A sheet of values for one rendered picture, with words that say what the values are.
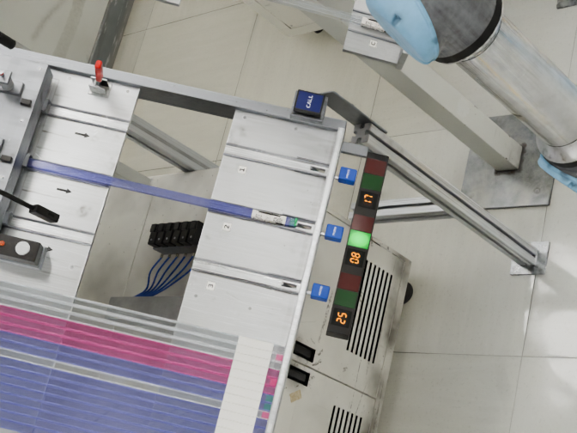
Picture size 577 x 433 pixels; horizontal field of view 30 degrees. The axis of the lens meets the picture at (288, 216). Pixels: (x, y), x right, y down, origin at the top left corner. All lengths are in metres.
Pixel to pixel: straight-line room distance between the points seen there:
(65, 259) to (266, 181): 0.37
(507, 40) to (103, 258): 1.35
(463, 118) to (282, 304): 0.78
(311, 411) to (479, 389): 0.39
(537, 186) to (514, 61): 1.18
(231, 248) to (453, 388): 0.81
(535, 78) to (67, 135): 0.90
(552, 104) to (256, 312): 0.65
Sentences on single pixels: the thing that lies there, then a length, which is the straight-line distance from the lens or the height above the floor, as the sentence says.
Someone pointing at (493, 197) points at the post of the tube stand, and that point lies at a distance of 2.62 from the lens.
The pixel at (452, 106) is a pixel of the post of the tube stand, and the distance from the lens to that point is 2.40.
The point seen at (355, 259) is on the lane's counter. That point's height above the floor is 0.66.
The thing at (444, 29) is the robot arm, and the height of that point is 1.13.
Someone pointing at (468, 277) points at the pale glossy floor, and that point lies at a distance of 2.57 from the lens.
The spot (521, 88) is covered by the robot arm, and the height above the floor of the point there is 0.95.
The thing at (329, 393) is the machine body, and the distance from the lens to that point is 2.37.
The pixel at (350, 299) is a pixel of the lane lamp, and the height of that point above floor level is 0.65.
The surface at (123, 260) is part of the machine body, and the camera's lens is 2.42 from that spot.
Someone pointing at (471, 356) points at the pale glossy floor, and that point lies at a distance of 2.49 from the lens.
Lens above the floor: 1.99
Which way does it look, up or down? 41 degrees down
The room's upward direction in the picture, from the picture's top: 59 degrees counter-clockwise
